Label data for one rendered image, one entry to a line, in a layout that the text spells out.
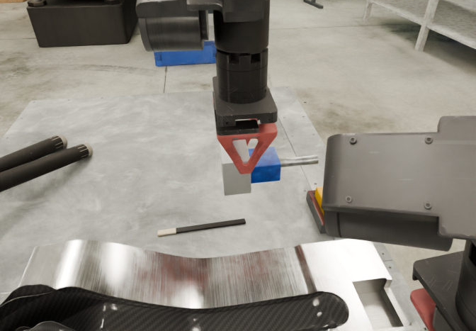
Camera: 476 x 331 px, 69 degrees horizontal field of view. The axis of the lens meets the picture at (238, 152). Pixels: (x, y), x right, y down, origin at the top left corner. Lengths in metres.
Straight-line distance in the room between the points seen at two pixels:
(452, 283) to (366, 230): 0.10
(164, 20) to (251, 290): 0.29
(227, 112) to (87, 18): 3.76
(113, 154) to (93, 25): 3.39
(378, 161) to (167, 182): 0.53
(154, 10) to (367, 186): 0.26
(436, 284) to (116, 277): 0.28
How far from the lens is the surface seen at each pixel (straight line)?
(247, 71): 0.36
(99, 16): 4.05
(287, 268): 0.41
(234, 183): 0.45
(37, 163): 0.70
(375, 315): 0.43
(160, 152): 0.74
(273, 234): 0.56
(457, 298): 0.26
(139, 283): 0.38
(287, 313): 0.39
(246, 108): 0.37
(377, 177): 0.16
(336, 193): 0.16
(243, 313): 0.39
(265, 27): 0.36
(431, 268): 0.28
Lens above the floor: 1.22
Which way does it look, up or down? 36 degrees down
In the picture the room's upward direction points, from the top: straight up
